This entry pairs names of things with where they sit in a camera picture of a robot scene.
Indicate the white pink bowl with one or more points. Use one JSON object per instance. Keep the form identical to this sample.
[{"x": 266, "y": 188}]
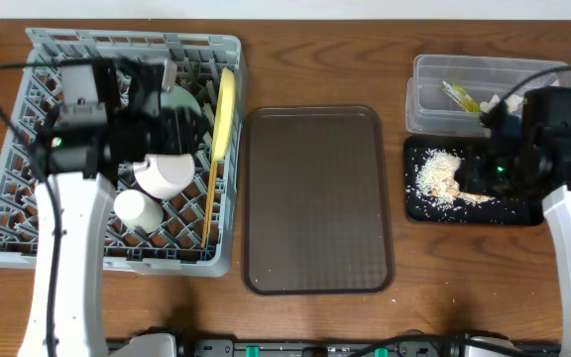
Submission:
[{"x": 164, "y": 176}]

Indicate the white cup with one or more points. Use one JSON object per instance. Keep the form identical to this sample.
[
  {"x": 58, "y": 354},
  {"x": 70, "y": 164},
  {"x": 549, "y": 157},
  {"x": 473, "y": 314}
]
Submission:
[{"x": 137, "y": 210}]

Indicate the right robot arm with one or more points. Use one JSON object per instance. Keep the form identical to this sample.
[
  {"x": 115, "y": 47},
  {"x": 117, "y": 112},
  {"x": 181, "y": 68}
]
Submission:
[{"x": 556, "y": 208}]

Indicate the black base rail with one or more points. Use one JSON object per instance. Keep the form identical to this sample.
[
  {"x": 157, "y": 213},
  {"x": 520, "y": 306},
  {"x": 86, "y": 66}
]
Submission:
[{"x": 412, "y": 343}]

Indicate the clear plastic bin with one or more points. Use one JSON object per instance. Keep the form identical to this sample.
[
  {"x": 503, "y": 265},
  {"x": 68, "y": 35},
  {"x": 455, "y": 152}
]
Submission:
[{"x": 431, "y": 111}]

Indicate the black food waste tray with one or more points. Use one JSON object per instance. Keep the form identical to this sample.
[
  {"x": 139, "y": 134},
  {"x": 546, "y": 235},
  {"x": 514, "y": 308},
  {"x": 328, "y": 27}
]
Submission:
[{"x": 503, "y": 210}]

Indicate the green snack wrapper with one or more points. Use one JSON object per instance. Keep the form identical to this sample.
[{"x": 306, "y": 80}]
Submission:
[{"x": 461, "y": 97}]

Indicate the grey plastic dish rack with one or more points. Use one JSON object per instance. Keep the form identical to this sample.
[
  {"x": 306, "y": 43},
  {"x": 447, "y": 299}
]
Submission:
[{"x": 175, "y": 247}]

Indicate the light blue bowl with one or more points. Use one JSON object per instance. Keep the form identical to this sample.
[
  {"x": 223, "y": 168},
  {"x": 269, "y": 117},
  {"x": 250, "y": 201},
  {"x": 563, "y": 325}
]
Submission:
[{"x": 180, "y": 99}]

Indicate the pile of rice grains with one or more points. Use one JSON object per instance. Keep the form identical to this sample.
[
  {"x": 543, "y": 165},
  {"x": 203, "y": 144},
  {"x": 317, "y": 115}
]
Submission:
[{"x": 437, "y": 161}]

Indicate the nut shell scraps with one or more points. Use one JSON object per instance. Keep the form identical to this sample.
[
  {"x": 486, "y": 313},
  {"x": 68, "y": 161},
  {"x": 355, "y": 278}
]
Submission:
[{"x": 446, "y": 189}]

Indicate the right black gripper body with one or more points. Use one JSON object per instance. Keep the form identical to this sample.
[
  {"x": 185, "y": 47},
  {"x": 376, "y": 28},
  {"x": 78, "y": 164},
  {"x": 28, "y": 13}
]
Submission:
[{"x": 471, "y": 175}]

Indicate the yellow plate bowl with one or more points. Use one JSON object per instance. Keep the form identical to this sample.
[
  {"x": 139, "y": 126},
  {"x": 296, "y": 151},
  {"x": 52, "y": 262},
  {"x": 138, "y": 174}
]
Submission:
[{"x": 224, "y": 115}]

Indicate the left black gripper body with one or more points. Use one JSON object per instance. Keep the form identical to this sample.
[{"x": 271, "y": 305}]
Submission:
[{"x": 168, "y": 129}]

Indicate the wooden chopstick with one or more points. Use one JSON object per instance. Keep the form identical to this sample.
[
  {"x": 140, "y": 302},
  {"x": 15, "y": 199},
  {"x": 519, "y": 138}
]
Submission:
[
  {"x": 207, "y": 208},
  {"x": 212, "y": 198}
]

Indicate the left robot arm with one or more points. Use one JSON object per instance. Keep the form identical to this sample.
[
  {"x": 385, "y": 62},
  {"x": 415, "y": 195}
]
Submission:
[{"x": 73, "y": 214}]

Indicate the brown serving tray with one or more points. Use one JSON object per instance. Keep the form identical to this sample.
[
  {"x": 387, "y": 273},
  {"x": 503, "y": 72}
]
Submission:
[{"x": 316, "y": 205}]

